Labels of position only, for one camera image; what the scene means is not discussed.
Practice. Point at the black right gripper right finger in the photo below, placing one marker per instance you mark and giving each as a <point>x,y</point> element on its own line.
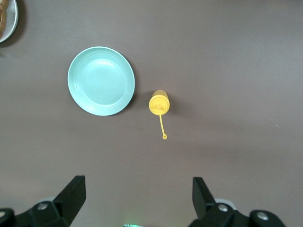
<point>203,198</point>

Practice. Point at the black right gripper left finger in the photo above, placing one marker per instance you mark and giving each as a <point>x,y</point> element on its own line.
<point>71,196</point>

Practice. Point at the brown bread slice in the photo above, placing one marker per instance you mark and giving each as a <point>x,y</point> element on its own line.
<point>2,16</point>

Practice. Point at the beige plate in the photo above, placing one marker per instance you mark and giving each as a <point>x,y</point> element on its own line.
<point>13,21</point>

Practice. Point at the yellow squeeze bottle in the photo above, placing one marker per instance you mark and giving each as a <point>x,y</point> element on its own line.
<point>159,102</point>

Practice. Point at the mint green plate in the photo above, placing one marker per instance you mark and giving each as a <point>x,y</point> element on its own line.
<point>101,81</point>

